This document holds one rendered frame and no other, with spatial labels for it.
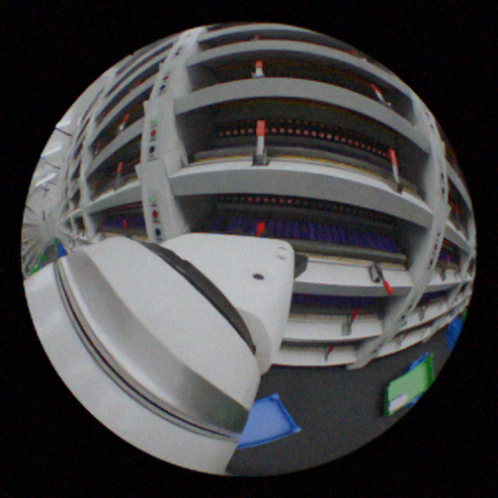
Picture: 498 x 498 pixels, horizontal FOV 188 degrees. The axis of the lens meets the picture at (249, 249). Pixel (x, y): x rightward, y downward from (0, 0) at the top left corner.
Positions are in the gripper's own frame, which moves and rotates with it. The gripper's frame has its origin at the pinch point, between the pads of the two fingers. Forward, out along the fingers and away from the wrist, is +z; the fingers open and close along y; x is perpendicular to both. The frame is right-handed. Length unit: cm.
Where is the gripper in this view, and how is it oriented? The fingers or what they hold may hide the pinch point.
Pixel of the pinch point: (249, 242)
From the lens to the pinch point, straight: 19.5
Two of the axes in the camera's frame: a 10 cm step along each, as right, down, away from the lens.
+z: 2.3, -2.7, 9.3
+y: 9.7, 1.0, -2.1
